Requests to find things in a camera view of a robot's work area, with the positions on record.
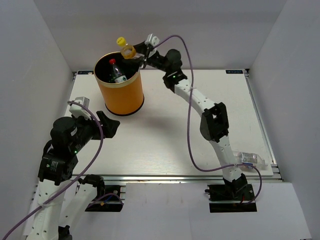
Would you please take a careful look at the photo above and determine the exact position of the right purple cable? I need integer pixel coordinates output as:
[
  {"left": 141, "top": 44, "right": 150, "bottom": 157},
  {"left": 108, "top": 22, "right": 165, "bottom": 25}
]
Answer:
[{"left": 153, "top": 34, "right": 263, "bottom": 205}]

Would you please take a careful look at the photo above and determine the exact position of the purple cable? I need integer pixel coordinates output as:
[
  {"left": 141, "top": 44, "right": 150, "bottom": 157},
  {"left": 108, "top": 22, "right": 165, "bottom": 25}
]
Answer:
[
  {"left": 0, "top": 100, "right": 123, "bottom": 240},
  {"left": 153, "top": 34, "right": 263, "bottom": 205}
]

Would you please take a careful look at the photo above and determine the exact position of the orange cylindrical bin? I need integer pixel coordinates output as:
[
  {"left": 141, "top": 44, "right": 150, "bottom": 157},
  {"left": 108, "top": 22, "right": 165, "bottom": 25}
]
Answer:
[{"left": 93, "top": 52, "right": 145, "bottom": 116}]

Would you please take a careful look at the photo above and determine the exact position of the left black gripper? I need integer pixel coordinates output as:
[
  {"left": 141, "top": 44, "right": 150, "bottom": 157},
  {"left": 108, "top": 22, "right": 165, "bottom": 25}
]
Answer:
[{"left": 70, "top": 110, "right": 121, "bottom": 153}]

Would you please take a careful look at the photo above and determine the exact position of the blue-label clear bottle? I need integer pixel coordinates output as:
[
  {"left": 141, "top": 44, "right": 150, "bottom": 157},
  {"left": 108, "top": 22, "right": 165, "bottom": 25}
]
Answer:
[{"left": 232, "top": 151, "right": 269, "bottom": 170}]

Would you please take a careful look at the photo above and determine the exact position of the left blue corner sticker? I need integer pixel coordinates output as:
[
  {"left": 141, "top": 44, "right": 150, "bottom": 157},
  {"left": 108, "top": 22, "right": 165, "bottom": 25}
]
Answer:
[{"left": 77, "top": 70, "right": 94, "bottom": 75}]

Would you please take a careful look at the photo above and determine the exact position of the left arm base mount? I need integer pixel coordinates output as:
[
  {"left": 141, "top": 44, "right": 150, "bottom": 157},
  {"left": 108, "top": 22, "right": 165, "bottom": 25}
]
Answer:
[{"left": 78, "top": 174, "right": 124, "bottom": 213}]

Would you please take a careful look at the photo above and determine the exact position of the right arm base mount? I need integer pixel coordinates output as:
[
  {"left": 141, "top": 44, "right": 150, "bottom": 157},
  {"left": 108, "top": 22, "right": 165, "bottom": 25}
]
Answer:
[{"left": 204, "top": 184, "right": 257, "bottom": 213}]

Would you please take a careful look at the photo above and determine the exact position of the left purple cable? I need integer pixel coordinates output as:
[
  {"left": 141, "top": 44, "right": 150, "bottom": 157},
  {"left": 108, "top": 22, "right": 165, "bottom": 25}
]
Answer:
[{"left": 0, "top": 100, "right": 123, "bottom": 240}]

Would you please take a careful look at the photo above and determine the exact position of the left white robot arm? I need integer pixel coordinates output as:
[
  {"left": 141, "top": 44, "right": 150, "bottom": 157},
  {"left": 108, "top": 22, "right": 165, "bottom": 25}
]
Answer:
[{"left": 27, "top": 111, "right": 120, "bottom": 240}]

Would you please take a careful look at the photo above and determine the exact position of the large red-label clear bottle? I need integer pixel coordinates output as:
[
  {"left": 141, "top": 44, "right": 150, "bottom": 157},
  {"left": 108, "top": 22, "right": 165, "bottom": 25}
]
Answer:
[{"left": 109, "top": 58, "right": 127, "bottom": 84}]

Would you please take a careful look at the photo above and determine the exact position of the blue corner sticker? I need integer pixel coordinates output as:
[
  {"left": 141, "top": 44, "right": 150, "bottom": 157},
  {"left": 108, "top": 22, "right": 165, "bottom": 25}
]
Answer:
[
  {"left": 77, "top": 70, "right": 94, "bottom": 75},
  {"left": 225, "top": 69, "right": 243, "bottom": 74}
]

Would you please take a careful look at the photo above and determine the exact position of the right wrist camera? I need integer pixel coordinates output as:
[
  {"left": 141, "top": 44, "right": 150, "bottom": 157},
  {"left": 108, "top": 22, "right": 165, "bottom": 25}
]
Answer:
[{"left": 144, "top": 33, "right": 160, "bottom": 48}]

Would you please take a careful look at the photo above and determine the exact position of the right blue corner sticker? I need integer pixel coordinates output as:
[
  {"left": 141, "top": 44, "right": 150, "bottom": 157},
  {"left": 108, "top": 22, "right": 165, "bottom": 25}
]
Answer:
[{"left": 225, "top": 69, "right": 243, "bottom": 74}]

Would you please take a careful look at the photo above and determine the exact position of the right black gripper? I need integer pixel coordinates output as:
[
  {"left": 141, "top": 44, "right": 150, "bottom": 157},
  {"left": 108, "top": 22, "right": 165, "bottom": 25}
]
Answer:
[{"left": 122, "top": 40, "right": 171, "bottom": 74}]

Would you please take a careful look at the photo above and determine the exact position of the yellow-cap orange-label bottle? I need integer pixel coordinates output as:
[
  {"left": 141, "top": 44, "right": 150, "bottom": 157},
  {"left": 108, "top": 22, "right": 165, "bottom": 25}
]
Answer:
[{"left": 116, "top": 36, "right": 141, "bottom": 60}]

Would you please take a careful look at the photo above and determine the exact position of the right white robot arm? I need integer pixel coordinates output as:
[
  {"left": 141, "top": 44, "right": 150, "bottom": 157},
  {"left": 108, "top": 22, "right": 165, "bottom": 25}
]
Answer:
[{"left": 125, "top": 41, "right": 248, "bottom": 200}]

